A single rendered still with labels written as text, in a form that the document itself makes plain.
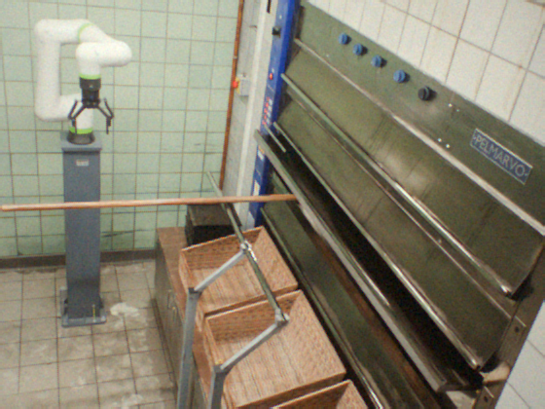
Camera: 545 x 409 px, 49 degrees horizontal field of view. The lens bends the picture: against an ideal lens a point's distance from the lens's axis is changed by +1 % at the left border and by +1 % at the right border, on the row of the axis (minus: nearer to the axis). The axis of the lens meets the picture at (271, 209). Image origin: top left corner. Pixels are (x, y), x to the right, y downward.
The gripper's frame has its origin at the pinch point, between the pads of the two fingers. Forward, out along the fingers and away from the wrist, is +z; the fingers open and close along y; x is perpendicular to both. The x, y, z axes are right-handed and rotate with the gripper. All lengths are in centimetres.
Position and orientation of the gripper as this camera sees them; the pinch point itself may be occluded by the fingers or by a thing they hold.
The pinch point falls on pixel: (91, 131)
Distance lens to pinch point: 284.4
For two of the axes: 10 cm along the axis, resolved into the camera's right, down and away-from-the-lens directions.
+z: -1.2, 8.6, 5.0
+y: -9.3, 0.7, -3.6
